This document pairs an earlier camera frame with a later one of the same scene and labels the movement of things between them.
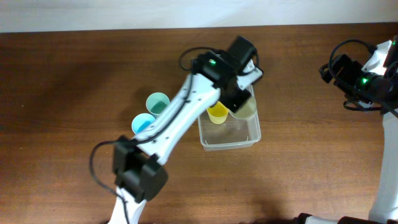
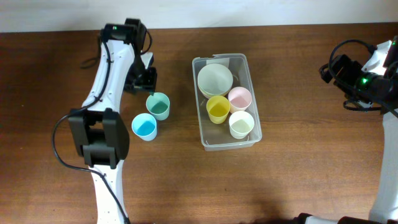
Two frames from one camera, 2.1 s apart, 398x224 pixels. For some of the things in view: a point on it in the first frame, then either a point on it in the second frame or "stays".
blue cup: [141, 122] stays
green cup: [157, 102] stays
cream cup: [248, 110] to [241, 123]
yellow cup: [217, 113] stays
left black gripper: [237, 104] to [150, 84]
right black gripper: [351, 68] stays
